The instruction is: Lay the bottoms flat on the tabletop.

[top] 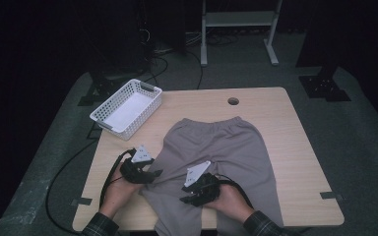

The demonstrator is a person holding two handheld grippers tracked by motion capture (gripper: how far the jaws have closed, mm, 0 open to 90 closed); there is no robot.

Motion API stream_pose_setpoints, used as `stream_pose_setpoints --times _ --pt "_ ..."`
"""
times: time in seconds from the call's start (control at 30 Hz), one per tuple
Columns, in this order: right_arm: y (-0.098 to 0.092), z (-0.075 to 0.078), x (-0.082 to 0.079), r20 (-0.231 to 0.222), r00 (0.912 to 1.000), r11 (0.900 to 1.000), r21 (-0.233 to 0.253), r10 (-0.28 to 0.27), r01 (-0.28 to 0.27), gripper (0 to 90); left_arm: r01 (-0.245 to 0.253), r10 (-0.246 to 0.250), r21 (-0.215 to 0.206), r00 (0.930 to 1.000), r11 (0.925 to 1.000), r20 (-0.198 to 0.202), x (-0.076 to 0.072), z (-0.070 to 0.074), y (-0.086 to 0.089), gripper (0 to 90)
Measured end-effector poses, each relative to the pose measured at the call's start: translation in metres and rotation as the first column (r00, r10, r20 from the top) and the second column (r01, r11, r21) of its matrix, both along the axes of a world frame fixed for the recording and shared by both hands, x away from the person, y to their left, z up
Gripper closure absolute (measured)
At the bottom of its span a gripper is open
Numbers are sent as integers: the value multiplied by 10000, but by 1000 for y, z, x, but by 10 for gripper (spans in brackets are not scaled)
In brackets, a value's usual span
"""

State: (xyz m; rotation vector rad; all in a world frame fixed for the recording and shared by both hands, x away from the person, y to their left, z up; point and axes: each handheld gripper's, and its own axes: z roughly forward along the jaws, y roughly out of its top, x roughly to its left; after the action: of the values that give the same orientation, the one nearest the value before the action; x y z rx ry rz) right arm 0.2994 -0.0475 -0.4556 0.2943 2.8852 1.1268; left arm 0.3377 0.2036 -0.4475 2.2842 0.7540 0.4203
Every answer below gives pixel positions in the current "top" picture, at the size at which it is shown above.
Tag white plastic basket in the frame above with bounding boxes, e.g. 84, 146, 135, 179
89, 78, 163, 142

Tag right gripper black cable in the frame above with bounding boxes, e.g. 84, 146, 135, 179
218, 178, 255, 209

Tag black floor cable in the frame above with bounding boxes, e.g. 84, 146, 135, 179
186, 50, 205, 90
133, 55, 170, 93

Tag grey pants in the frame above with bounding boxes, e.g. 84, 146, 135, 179
139, 116, 285, 236

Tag floor cable bundle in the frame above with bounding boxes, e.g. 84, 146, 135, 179
185, 30, 240, 47

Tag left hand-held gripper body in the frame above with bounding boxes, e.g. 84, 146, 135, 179
119, 145, 156, 185

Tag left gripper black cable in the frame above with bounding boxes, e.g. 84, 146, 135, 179
44, 139, 138, 236

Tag person's left hand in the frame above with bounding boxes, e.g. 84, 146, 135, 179
97, 174, 145, 220

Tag grey tape strip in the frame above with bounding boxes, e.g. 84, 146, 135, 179
71, 197, 94, 207
319, 191, 345, 202

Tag black tape floor marking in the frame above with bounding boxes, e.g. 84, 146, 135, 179
86, 121, 104, 141

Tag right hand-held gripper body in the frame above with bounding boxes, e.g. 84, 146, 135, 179
183, 160, 223, 207

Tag black floor stand base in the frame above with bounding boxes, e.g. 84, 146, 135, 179
298, 65, 352, 103
77, 72, 123, 107

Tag white metal stand frame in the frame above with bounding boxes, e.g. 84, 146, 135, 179
200, 0, 284, 68

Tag person's right hand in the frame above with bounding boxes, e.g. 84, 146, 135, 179
205, 184, 256, 225

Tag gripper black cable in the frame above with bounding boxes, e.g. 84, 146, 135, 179
44, 139, 138, 236
218, 178, 255, 209

